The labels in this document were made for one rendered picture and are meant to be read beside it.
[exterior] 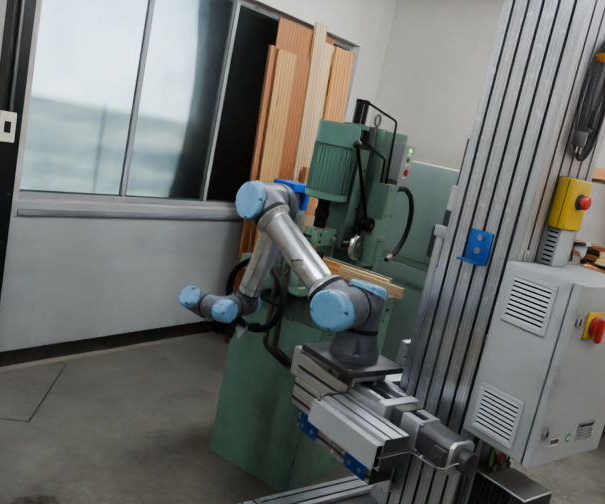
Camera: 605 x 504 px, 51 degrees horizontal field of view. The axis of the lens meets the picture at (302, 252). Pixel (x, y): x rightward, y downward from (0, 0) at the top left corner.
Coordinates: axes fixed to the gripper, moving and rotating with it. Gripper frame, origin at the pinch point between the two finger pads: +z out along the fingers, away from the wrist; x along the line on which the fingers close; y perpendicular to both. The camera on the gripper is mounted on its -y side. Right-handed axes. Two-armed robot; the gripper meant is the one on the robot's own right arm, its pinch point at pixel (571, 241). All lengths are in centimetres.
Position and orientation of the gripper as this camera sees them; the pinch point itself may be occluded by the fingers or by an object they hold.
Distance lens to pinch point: 273.5
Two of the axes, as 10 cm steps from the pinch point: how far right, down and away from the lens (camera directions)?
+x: 7.8, 1.4, -6.1
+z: 6.1, -0.2, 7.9
